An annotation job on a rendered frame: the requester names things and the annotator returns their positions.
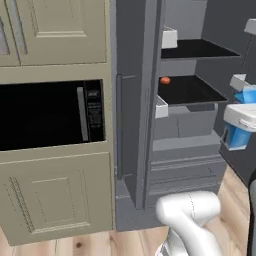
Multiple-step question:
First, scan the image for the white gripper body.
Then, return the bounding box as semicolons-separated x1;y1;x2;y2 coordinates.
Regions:
223;102;256;133

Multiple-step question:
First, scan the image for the blue milk carton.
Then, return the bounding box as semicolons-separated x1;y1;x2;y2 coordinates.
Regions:
220;84;256;152

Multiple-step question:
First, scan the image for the white fridge door bin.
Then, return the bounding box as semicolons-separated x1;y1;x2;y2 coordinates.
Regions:
154;95;170;120
229;73;249;93
243;18;256;36
161;27;179;50

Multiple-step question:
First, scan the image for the grey fridge crisper drawer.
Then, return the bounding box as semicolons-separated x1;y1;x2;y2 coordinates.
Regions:
177;103;220;138
152;113;180;141

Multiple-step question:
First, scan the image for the grey fridge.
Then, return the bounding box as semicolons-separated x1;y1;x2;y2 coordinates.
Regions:
114;0;256;232

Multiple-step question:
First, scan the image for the grey fridge freezer drawer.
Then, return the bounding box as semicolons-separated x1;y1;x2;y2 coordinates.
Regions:
145;146;228;208

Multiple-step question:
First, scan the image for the black fridge shelf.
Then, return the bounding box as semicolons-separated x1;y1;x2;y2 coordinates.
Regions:
160;38;241;61
157;74;230;107

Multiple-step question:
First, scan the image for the dark grey right fridge door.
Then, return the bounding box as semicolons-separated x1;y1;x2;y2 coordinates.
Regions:
202;0;256;188

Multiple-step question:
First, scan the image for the grey left fridge door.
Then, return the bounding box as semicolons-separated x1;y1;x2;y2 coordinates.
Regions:
114;0;167;211

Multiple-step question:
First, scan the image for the black built-in microwave oven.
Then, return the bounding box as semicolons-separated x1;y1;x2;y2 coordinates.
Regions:
0;79;107;152

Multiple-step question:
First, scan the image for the beige glass-front cupboard door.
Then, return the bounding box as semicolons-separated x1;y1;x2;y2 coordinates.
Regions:
0;0;22;68

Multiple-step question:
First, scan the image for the grey microwave door handle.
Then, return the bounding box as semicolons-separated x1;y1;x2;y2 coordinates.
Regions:
76;86;90;143

